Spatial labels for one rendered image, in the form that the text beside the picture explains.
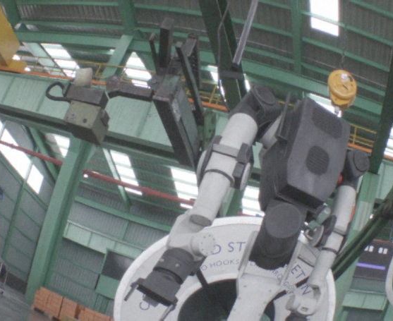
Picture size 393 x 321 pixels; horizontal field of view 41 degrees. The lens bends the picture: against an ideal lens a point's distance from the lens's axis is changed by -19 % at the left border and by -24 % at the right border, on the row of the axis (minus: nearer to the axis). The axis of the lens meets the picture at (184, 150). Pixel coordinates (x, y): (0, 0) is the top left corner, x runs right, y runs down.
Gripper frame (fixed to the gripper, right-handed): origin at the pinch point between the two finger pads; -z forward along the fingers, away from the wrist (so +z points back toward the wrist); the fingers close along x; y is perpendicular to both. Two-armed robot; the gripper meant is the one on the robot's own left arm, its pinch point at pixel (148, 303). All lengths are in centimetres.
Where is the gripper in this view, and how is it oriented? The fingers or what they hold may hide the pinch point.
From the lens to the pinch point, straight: 150.8
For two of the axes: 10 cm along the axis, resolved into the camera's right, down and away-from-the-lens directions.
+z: 4.5, -6.7, 5.9
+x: 8.2, 5.7, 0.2
